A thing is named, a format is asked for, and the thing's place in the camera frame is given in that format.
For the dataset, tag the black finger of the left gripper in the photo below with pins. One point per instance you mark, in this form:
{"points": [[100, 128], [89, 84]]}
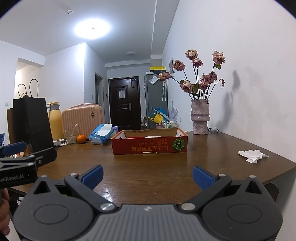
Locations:
{"points": [[42, 157]]}

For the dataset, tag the grey refrigerator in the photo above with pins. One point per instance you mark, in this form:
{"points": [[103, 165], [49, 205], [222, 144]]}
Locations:
{"points": [[154, 94]]}

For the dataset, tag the dark entrance door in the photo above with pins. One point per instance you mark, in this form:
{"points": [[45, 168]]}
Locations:
{"points": [[124, 101]]}

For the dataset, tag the snack packet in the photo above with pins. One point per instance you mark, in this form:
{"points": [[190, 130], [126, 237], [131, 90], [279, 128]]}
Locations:
{"points": [[24, 153]]}

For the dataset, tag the red cardboard box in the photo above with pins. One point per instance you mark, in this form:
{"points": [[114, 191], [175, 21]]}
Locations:
{"points": [[167, 140]]}

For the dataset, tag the black paper bag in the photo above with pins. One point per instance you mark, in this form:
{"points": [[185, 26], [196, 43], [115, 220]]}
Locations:
{"points": [[28, 121]]}

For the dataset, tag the pink suitcase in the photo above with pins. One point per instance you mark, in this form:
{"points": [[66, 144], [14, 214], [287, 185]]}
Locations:
{"points": [[87, 116]]}

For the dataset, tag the round ceiling light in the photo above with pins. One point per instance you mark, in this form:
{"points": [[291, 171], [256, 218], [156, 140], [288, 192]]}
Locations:
{"points": [[92, 28]]}

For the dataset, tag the orange fruit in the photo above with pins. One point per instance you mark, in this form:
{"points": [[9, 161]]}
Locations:
{"points": [[81, 139]]}

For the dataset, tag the yellow watering can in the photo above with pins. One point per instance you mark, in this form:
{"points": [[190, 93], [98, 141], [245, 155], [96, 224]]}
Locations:
{"points": [[157, 119]]}

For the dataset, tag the crumpled white tissue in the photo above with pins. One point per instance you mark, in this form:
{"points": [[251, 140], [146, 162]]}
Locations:
{"points": [[252, 156]]}

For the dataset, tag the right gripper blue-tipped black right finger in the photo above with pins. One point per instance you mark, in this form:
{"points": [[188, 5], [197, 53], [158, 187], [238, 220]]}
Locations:
{"points": [[233, 209]]}

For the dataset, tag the purple tissue box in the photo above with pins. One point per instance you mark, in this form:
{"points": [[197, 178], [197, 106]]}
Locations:
{"points": [[115, 129]]}

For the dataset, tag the blue tissue pack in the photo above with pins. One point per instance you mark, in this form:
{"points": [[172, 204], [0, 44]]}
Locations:
{"points": [[101, 134]]}

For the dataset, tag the pink ribbed vase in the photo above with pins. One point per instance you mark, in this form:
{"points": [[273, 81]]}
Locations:
{"points": [[200, 116]]}

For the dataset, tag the yellow box on fridge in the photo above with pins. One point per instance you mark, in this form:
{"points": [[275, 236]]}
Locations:
{"points": [[157, 68]]}

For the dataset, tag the clear glass cup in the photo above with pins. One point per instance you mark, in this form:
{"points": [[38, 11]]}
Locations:
{"points": [[71, 134]]}

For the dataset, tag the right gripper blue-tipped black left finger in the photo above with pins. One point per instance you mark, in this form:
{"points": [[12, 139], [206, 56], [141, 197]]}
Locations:
{"points": [[61, 209]]}

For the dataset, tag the yellow thermos bottle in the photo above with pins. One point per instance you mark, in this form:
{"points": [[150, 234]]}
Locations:
{"points": [[55, 119]]}

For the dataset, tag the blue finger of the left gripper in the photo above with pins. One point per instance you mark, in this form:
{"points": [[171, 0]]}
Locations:
{"points": [[12, 149]]}

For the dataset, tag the person's left hand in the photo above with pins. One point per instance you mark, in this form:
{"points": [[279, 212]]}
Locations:
{"points": [[4, 212]]}

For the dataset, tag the dried pink roses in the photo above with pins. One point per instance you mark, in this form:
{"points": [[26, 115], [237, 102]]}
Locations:
{"points": [[203, 84]]}

